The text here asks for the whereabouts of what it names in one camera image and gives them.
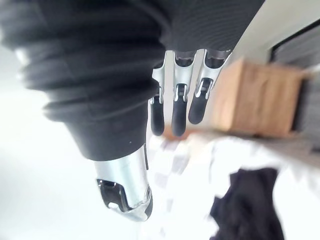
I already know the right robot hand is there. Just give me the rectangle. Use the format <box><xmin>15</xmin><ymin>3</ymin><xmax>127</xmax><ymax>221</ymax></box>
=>
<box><xmin>0</xmin><ymin>0</ymin><xmax>265</xmax><ymax>223</ymax></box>

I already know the white checked bed sheet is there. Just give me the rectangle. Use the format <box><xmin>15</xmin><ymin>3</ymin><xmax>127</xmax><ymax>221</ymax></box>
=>
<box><xmin>146</xmin><ymin>133</ymin><xmax>320</xmax><ymax>240</ymax></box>

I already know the dark cloth garment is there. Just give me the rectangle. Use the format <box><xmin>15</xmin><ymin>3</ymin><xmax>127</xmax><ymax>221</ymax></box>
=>
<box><xmin>209</xmin><ymin>167</ymin><xmax>286</xmax><ymax>240</ymax></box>

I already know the wooden bedside cabinet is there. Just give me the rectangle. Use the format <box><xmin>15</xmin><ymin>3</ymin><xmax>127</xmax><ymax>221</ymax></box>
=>
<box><xmin>164</xmin><ymin>57</ymin><xmax>311</xmax><ymax>141</ymax></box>

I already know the dark window frame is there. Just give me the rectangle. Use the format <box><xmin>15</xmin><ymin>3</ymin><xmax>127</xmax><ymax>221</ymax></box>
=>
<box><xmin>271</xmin><ymin>19</ymin><xmax>320</xmax><ymax>68</ymax></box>

